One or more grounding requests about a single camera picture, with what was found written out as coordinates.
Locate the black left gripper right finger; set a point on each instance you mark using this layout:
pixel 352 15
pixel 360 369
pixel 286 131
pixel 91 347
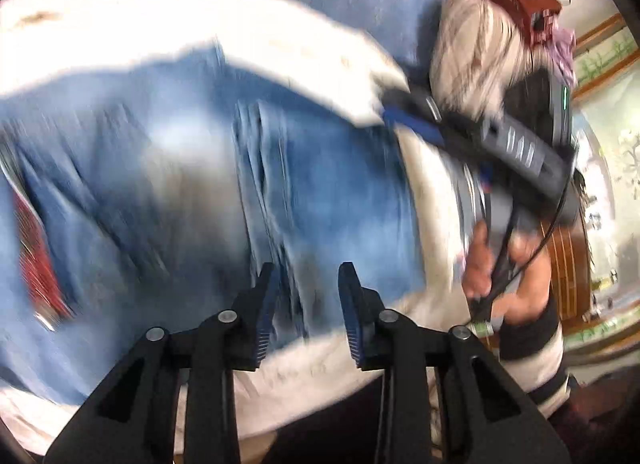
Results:
pixel 485 417

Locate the cream leaf-print cloth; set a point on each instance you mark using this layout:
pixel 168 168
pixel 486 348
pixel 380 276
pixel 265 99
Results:
pixel 283 41

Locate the person right hand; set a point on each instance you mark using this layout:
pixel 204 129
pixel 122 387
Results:
pixel 531 297

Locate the blue denim jeans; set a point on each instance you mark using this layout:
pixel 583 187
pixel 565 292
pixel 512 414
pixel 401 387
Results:
pixel 164 189

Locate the striped sleeve forearm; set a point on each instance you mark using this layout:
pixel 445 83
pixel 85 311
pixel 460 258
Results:
pixel 533 355

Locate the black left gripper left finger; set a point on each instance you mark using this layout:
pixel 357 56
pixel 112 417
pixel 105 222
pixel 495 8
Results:
pixel 131 416

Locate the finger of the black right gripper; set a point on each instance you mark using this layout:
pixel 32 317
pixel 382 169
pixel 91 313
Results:
pixel 416 110

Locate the beige striped pillow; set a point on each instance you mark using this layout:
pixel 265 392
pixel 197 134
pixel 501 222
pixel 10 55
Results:
pixel 479 53

